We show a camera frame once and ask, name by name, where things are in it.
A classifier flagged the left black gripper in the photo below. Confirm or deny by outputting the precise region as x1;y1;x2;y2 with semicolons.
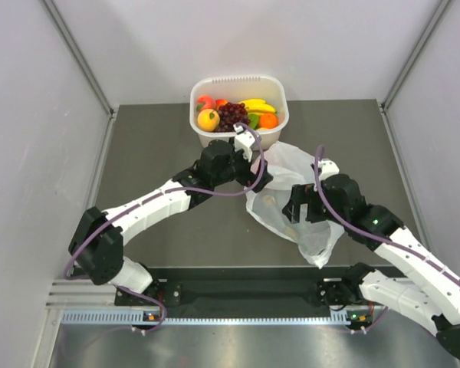
212;137;271;192

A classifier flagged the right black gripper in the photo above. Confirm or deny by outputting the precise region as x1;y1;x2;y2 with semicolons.
282;182;348;226

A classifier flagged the dark red grape bunch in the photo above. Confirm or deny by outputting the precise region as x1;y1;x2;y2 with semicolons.
214;115;250;133

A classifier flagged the white plastic fruit bag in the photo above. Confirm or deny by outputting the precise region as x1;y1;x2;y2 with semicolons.
245;141;344;268

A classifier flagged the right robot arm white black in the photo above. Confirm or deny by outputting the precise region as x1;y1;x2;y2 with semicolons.
283;174;460;360

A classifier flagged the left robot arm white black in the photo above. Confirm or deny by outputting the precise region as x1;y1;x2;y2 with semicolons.
68;140;273;304

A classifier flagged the green leaf fruit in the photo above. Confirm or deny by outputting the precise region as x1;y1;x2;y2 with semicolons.
248;113;260;130

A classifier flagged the orange fruit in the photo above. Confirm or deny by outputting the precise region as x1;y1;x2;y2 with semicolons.
258;113;279;130

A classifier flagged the red apple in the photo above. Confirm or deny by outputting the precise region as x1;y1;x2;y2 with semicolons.
215;99;228;110

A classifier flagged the yellow banana bunch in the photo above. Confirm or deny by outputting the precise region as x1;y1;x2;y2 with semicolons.
238;98;277;115

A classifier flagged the white plastic tub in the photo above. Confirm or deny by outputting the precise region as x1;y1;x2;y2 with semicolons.
189;75;289;149

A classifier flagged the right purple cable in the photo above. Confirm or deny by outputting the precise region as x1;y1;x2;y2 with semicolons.
314;144;460;338

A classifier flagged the purple cable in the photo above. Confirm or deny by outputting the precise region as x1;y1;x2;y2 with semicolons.
314;144;460;338
64;122;269;280

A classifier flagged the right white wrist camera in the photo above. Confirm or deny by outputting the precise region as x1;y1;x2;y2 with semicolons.
311;159;340;181

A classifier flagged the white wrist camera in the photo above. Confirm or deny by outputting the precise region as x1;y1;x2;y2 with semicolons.
233;123;255;162
311;159;340;181

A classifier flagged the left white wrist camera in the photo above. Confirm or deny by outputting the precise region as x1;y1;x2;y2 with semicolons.
233;123;255;162

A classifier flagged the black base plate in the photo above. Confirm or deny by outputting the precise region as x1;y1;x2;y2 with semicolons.
113;266;373;312

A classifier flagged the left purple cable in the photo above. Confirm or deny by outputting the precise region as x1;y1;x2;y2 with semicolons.
64;122;269;280

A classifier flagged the grey slotted cable duct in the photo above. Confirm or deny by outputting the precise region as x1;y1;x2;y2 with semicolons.
61;308;373;327

